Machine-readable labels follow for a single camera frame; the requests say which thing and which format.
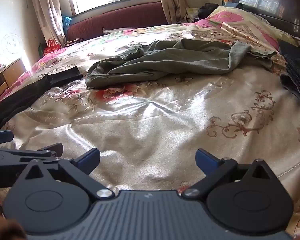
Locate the wooden cabinet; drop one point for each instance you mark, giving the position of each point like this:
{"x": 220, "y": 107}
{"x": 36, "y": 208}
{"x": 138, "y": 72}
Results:
{"x": 7, "y": 77}

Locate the maroon upholstered bench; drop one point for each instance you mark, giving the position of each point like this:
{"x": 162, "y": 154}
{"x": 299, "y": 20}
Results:
{"x": 115, "y": 18}

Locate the beige curtain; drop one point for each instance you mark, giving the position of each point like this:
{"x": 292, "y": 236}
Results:
{"x": 172, "y": 0}
{"x": 48, "y": 12}

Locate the red gift bag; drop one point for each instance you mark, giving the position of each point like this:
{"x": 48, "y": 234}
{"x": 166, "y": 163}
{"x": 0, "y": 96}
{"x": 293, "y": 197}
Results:
{"x": 52, "y": 47}

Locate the blue plastic bag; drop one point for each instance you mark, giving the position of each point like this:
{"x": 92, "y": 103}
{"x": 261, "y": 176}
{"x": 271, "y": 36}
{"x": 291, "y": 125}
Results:
{"x": 66, "y": 22}

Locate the navy folded garment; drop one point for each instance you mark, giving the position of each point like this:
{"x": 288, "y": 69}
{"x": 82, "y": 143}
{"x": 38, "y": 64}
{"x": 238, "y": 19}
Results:
{"x": 290, "y": 47}

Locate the dark cloth bundle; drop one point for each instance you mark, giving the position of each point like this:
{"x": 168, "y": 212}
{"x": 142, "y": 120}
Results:
{"x": 207, "y": 10}

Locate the white cloth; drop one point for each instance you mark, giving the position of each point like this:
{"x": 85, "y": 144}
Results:
{"x": 112, "y": 30}

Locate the pink floral folded quilt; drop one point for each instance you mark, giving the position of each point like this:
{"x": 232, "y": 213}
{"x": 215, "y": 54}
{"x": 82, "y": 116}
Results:
{"x": 240, "y": 22}

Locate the dark wooden headboard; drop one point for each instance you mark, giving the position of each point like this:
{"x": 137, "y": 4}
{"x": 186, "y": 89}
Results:
{"x": 272, "y": 0}

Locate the brown fuzzy sleeve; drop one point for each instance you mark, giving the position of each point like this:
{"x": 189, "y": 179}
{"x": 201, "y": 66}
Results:
{"x": 5, "y": 226}

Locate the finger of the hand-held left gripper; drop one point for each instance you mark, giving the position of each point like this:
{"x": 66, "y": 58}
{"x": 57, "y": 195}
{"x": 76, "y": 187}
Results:
{"x": 43, "y": 152}
{"x": 1, "y": 136}

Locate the black pants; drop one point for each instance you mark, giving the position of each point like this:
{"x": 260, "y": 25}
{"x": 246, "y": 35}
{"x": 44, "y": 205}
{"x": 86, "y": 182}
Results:
{"x": 22, "y": 95}

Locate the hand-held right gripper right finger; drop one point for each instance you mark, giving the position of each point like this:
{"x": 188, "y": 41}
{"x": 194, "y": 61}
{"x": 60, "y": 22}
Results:
{"x": 204, "y": 159}

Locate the stack of black folded clothes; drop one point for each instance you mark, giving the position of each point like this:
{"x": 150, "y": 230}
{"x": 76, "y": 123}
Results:
{"x": 298, "y": 77}

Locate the floral satin bedspread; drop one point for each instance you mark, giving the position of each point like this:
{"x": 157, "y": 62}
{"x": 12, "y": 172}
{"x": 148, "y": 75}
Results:
{"x": 165, "y": 120}

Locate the grey-green pants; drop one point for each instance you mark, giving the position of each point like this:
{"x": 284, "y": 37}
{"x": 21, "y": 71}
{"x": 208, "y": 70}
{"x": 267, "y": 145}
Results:
{"x": 170, "y": 60}

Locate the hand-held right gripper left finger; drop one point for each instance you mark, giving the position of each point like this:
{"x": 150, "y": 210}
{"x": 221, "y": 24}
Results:
{"x": 88, "y": 158}

